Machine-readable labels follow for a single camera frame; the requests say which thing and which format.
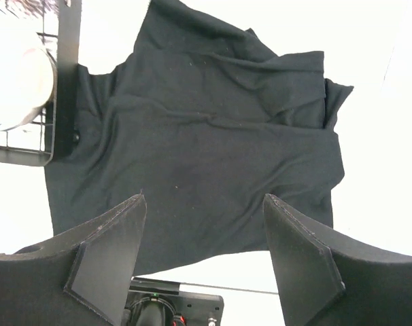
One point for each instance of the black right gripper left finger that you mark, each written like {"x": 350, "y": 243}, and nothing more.
{"x": 79, "y": 277}

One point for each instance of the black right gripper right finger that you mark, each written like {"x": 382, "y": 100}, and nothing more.
{"x": 327, "y": 278}

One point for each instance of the orange rimmed white bowl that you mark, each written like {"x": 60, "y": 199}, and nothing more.
{"x": 27, "y": 72}

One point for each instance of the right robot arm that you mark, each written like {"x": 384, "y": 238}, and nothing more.
{"x": 156, "y": 302}

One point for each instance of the black cloth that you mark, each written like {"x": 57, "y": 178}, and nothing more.
{"x": 204, "y": 120}

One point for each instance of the black wire dish rack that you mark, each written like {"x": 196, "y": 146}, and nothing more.
{"x": 51, "y": 135}

